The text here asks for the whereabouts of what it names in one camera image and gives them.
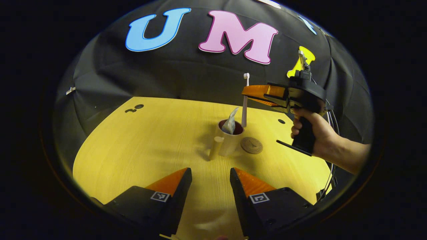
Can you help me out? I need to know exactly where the black cable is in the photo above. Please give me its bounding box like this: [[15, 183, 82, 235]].
[[315, 100, 340, 202]]

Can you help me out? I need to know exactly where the white cup with wooden handle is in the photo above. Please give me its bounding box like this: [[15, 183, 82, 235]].
[[209, 119, 245, 161]]

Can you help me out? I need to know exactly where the white toothbrush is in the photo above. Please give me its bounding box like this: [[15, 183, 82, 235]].
[[241, 73, 250, 128]]

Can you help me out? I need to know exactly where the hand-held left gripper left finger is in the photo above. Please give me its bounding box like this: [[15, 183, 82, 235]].
[[91, 167, 193, 237]]

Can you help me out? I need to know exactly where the round cork coaster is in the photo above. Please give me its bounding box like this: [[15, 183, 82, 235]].
[[240, 137, 264, 155]]

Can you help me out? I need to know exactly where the black backdrop cloth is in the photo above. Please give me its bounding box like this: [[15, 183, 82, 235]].
[[53, 0, 374, 174]]

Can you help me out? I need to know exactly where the white toothpaste tube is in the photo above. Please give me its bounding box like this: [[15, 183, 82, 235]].
[[222, 106, 240, 135]]

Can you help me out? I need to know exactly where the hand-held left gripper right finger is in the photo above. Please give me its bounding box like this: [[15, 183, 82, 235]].
[[229, 167, 314, 238]]

